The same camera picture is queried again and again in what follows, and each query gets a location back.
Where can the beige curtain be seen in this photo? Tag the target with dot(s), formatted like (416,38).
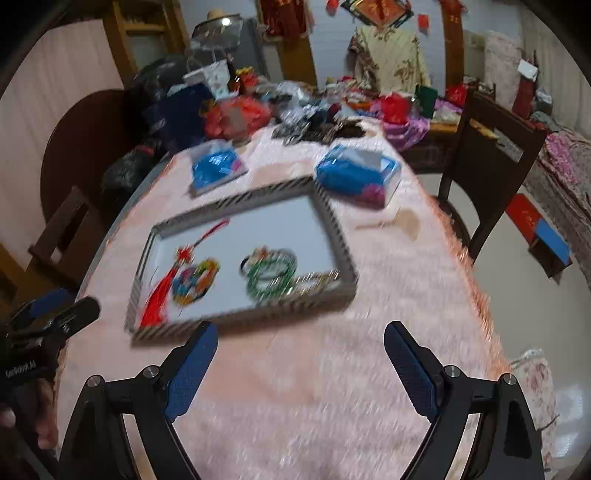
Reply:
(563,46)

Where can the dark blue bag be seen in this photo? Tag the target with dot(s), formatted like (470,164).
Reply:
(180,113)

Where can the floral sofa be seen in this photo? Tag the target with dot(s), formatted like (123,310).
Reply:
(563,175)

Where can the round wooden table top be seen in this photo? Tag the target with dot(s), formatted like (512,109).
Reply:
(83,147)

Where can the dark wooden chair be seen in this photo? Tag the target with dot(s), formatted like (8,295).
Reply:
(494,138)

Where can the floral shirt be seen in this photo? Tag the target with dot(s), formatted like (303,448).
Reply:
(388,60)

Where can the red tassel knot ornament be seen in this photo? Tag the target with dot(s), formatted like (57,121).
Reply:
(159,295)

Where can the red wall decoration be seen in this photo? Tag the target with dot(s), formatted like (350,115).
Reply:
(378,11)

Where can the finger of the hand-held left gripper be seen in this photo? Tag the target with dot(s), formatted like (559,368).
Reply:
(78,311)
(51,301)

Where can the blue tissue pack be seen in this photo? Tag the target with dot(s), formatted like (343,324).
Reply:
(217,168)
(355,173)

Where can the green box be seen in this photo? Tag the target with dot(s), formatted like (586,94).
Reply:
(425,101)

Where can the flat red box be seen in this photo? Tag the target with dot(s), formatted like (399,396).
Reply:
(524,214)

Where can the red paper bag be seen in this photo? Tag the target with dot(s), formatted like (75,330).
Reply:
(524,94)

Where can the blue box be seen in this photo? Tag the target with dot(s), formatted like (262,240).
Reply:
(554,240)

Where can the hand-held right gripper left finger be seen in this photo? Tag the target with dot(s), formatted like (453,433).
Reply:
(194,369)

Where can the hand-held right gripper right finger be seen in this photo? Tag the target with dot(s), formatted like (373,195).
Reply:
(411,369)

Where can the brown wooden chair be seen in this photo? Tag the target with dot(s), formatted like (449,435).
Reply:
(60,230)

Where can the person's left hand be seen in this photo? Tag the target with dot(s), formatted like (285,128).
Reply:
(39,410)

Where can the striped rectangular tray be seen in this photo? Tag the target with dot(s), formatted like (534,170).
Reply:
(277,217)

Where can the pile of dark trinkets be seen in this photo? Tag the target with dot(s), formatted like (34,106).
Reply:
(318,129)

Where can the floral cushion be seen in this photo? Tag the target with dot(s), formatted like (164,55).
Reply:
(538,387)

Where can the red hanging garment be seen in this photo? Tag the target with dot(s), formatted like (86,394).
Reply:
(286,18)

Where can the red plastic bag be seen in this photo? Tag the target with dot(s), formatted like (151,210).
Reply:
(235,115)
(395,108)

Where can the black plastic bag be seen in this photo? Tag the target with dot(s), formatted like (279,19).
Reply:
(157,78)
(129,173)

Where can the straw hat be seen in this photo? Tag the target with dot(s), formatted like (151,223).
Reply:
(224,23)

